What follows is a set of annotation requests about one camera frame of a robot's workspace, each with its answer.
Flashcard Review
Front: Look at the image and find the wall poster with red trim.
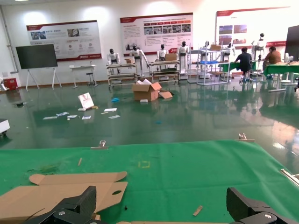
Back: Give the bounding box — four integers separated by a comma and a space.
26, 20, 103, 62

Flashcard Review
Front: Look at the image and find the large open cardboard carton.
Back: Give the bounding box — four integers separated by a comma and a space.
132, 79, 175, 102

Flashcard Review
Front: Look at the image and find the black board on stand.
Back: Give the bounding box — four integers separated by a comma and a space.
15, 43, 63, 91

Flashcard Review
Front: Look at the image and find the green table cloth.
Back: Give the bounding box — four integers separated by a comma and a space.
0, 139, 299, 224

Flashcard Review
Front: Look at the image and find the white paper bag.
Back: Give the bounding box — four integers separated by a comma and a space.
78, 92, 95, 110

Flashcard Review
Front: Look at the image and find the black round stool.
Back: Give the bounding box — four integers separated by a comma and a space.
85, 72, 98, 87

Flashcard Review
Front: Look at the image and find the cardboard box without cable stock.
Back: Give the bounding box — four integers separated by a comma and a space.
0, 171, 128, 224

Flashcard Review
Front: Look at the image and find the tall metal shelf rack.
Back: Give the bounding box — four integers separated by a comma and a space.
187, 43, 232, 86

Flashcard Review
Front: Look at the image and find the white humanoid robot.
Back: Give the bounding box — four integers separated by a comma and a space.
251, 33, 268, 62
107, 48, 121, 68
202, 41, 211, 61
224, 42, 236, 58
129, 45, 150, 77
157, 43, 169, 63
177, 41, 190, 75

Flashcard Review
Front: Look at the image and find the pipe frame work rack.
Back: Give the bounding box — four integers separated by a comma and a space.
106, 62, 138, 88
149, 60, 180, 84

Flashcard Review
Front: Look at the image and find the white low platform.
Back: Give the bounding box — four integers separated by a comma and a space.
0, 118, 10, 138

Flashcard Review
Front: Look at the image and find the silver binder clip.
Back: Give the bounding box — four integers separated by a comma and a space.
234, 133, 256, 143
90, 139, 109, 150

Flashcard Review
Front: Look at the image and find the red box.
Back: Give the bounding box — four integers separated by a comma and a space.
3, 78, 18, 91

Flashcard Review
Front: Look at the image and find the wall poster with photo row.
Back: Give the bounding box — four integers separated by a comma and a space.
120, 13, 194, 54

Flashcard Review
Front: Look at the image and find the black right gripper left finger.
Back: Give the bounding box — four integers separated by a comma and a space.
23, 186, 97, 224

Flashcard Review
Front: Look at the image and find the white desk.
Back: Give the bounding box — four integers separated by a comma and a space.
69, 64, 97, 89

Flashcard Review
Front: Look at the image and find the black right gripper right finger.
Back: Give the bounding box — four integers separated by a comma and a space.
226, 187, 299, 224

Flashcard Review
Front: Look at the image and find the person in dark shirt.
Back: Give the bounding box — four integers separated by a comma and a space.
235, 47, 253, 79

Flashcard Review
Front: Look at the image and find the person in orange shirt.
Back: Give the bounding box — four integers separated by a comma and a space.
263, 46, 282, 72

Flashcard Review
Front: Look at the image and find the green topped work table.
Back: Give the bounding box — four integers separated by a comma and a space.
219, 62, 243, 81
265, 62, 299, 93

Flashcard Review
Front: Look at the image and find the large black screen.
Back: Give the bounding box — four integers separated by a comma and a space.
285, 25, 299, 61

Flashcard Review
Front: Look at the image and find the grey wall pipe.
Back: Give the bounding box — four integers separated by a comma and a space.
0, 4, 19, 73

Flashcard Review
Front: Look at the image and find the wall poster with landscape photos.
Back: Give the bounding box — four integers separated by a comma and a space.
215, 6, 299, 51

